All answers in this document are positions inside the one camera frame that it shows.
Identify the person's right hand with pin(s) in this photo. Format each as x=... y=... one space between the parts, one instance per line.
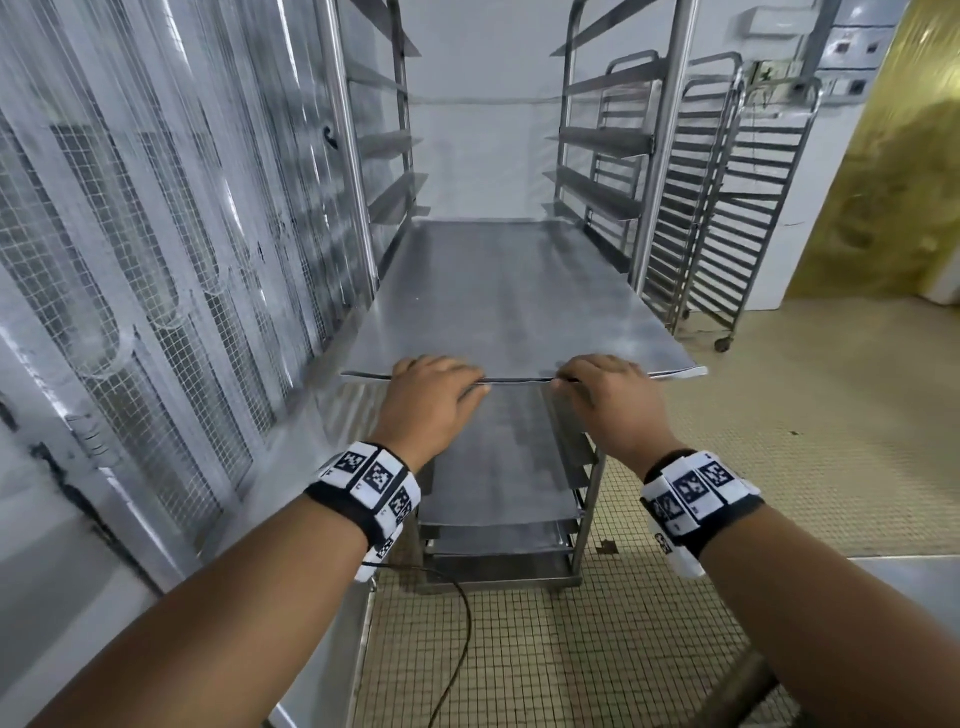
x=622 y=412

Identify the person's left hand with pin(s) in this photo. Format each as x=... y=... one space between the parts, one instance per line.
x=424 y=409

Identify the person's left thumb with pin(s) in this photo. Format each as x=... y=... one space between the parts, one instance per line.
x=474 y=390

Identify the person's right thumb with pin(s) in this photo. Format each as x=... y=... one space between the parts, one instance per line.
x=570 y=388

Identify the large steel tray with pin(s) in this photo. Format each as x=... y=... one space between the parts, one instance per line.
x=517 y=296

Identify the person's right forearm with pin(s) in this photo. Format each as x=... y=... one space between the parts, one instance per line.
x=825 y=622

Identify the person's left forearm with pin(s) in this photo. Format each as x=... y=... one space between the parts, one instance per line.
x=225 y=622

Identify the left wristband with marker tags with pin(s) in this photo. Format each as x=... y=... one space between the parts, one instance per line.
x=371 y=484

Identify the wristband with marker tags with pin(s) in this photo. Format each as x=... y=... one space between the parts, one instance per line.
x=371 y=484
x=697 y=499

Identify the right wristband with marker tags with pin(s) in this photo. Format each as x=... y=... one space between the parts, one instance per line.
x=697 y=499

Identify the empty steel rack trolley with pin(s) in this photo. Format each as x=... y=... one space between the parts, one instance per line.
x=686 y=187
x=757 y=217

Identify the steel tray rack trolley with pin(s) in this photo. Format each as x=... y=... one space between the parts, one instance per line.
x=667 y=150

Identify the dark metal pipe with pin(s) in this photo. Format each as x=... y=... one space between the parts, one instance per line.
x=739 y=690

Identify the gold door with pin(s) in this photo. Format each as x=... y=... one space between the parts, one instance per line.
x=881 y=165

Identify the steel counter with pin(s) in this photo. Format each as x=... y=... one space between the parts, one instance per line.
x=911 y=589

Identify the grey electrical box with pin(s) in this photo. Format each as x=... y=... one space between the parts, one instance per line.
x=862 y=41

